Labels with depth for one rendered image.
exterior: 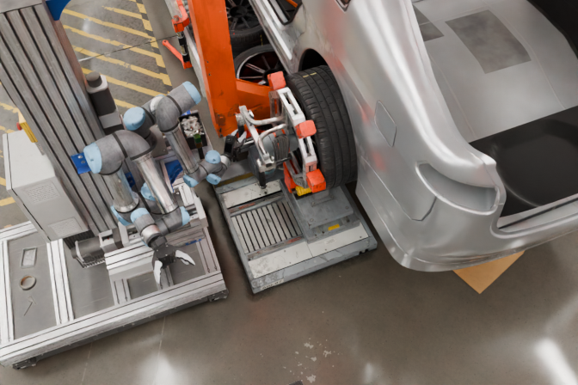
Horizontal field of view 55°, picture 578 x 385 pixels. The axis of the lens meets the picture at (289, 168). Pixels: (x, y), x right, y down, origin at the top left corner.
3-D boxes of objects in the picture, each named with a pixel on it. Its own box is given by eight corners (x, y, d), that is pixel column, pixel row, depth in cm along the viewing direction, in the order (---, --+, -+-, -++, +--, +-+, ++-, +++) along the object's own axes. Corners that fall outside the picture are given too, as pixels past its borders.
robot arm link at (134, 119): (123, 131, 297) (116, 114, 287) (143, 118, 303) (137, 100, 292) (137, 143, 292) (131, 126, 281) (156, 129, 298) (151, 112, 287)
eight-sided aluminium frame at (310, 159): (316, 202, 308) (317, 139, 264) (305, 205, 306) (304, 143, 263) (281, 133, 338) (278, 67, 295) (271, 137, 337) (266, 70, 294)
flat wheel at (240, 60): (339, 101, 395) (341, 77, 377) (265, 147, 372) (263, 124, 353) (282, 54, 427) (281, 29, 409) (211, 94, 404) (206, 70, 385)
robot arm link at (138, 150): (136, 120, 236) (187, 218, 248) (112, 131, 232) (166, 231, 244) (140, 119, 225) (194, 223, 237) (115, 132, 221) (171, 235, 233)
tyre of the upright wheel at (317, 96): (375, 137, 263) (321, 39, 293) (329, 151, 258) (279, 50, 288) (357, 198, 320) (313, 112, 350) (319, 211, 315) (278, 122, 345)
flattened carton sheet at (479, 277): (535, 242, 353) (536, 239, 351) (479, 294, 333) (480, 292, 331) (496, 212, 368) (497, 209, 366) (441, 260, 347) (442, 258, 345)
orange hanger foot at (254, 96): (319, 108, 358) (320, 68, 331) (242, 131, 348) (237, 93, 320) (309, 91, 368) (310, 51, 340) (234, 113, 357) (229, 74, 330)
